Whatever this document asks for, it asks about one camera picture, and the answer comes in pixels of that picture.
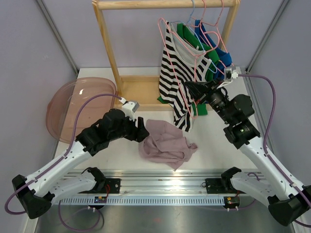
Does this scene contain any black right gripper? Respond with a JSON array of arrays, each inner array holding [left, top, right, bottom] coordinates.
[[186, 78, 234, 124]]

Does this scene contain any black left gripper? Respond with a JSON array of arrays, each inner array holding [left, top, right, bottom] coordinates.
[[109, 113, 149, 142]]

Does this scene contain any green tank top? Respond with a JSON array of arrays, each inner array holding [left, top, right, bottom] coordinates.
[[159, 22, 219, 120]]

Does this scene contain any mauve tank top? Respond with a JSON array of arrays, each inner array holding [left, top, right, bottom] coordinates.
[[138, 119, 198, 170]]

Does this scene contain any black white striped tank top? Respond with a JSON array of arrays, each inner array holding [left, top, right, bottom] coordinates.
[[159, 22, 211, 132]]

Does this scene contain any light blue wire hanger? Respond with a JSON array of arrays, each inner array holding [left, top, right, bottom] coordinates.
[[167, 0, 218, 73]]

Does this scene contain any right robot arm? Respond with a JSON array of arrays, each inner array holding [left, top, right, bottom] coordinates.
[[185, 81, 311, 226]]

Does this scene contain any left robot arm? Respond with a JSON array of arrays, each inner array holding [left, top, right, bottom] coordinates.
[[12, 109, 149, 219]]

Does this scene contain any blue tank top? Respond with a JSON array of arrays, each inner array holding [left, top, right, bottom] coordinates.
[[195, 19, 232, 71]]

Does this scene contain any pink hanger of blue top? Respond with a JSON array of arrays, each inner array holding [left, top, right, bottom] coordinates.
[[187, 0, 241, 52]]

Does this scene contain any wooden clothes rack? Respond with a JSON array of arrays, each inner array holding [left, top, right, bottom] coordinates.
[[92, 0, 241, 111]]

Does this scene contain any pink translucent plastic basin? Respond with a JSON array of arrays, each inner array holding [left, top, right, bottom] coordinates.
[[46, 77, 117, 144]]

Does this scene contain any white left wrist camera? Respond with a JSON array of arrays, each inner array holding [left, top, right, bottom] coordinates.
[[119, 98, 139, 121]]

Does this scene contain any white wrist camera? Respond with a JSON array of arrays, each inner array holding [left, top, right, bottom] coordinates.
[[217, 66, 242, 89], [119, 98, 139, 121]]

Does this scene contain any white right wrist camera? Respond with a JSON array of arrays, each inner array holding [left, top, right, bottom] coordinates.
[[217, 66, 242, 89]]

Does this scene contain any aluminium rail base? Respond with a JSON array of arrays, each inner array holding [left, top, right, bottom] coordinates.
[[61, 171, 247, 207]]

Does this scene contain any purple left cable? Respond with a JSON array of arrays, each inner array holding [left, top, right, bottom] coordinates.
[[4, 93, 122, 230]]

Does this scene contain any purple cable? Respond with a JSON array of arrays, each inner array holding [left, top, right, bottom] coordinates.
[[4, 93, 122, 230], [239, 74, 311, 228]]

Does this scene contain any aluminium frame post right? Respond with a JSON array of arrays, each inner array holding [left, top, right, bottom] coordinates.
[[245, 0, 291, 73]]

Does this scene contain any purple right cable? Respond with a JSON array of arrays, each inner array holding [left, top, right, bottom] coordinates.
[[239, 74, 311, 228]]

